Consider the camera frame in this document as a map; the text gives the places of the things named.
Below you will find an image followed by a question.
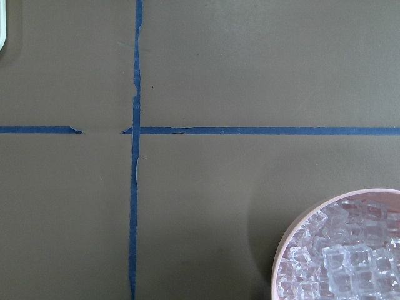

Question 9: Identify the pile of clear ice cubes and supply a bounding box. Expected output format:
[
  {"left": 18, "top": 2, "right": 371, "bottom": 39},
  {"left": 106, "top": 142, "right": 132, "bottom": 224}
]
[{"left": 275, "top": 199, "right": 399, "bottom": 299}]

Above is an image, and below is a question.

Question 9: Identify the pink bowl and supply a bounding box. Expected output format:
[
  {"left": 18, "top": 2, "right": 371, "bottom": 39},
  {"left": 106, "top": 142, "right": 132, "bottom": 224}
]
[{"left": 270, "top": 188, "right": 399, "bottom": 300}]

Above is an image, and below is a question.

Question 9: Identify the cream bear tray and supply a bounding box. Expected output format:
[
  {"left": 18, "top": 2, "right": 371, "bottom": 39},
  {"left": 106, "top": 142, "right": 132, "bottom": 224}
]
[{"left": 0, "top": 0, "right": 7, "bottom": 50}]

